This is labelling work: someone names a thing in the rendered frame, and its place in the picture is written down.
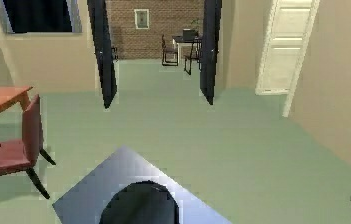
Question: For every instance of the dark wooden chair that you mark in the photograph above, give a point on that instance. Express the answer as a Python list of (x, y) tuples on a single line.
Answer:
[(192, 56), (168, 51)]

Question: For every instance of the red chair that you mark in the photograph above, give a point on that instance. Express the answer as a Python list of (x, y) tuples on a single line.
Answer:
[(19, 150)]

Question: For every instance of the dark blue door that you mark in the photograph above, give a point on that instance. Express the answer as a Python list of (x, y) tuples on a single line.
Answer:
[(103, 53), (209, 50)]

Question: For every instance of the dark dining table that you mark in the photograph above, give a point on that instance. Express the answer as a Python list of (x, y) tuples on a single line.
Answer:
[(183, 40)]

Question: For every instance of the black laptop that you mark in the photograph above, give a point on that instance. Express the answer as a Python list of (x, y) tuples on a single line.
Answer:
[(189, 33)]

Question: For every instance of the green house plant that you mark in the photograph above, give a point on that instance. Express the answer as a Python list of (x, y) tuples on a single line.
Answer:
[(196, 24)]

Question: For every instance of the black round dome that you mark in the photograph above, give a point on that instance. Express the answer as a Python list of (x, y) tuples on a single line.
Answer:
[(139, 205)]

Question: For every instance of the white framed picture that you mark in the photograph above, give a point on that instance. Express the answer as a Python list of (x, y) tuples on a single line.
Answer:
[(141, 18)]

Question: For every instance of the white panelled door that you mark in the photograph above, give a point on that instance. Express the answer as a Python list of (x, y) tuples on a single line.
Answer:
[(284, 46)]

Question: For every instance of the dark window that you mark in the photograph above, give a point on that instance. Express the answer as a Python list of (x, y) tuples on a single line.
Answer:
[(38, 15)]

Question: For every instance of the orange wooden table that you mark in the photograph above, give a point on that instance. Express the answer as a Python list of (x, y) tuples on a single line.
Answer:
[(1, 100)]

